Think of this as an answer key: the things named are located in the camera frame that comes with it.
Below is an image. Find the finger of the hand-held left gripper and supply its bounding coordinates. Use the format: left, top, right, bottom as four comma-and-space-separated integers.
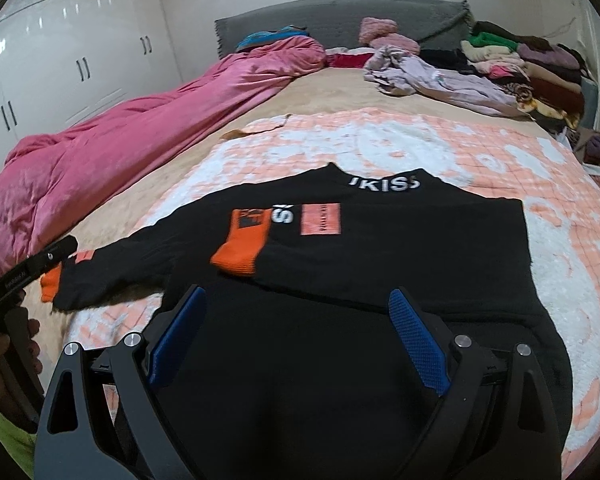
0, 236, 79, 311

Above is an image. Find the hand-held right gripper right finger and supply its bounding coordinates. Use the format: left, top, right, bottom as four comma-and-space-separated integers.
387, 287, 563, 480

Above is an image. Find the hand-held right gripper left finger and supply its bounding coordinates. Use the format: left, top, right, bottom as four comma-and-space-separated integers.
34, 285, 208, 480

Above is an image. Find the black sweater with orange cuffs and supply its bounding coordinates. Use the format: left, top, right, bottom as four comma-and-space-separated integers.
40, 162, 576, 480

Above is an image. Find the pile of folded clothes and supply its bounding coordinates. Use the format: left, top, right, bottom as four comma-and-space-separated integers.
460, 20, 598, 131

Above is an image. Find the person's green garment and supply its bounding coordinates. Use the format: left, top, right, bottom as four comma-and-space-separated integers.
0, 390, 36, 480

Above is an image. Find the pink quilt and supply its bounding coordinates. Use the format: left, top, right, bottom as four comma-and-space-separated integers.
0, 35, 328, 281

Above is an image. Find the peach and white fleece blanket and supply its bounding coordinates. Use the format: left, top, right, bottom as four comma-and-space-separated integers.
62, 107, 600, 466

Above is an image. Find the white glossy wardrobe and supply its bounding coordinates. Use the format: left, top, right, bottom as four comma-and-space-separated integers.
0, 0, 183, 176

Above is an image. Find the purple cloth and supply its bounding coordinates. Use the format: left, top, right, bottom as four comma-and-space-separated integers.
572, 129, 600, 171

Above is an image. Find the beige bed sheet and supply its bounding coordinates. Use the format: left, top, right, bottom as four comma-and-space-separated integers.
0, 55, 548, 271

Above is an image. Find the lilac garment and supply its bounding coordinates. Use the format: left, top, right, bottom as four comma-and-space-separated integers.
362, 45, 531, 118

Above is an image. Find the red cloth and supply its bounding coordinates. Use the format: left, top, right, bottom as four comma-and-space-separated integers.
325, 47, 376, 68

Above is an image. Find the teal cloth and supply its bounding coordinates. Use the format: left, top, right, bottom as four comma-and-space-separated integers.
235, 25, 308, 53

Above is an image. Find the pink fluffy cloth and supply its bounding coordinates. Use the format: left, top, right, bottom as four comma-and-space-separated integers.
358, 16, 421, 56

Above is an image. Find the grey headboard cover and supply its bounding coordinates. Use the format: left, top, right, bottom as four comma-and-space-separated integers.
214, 0, 476, 58

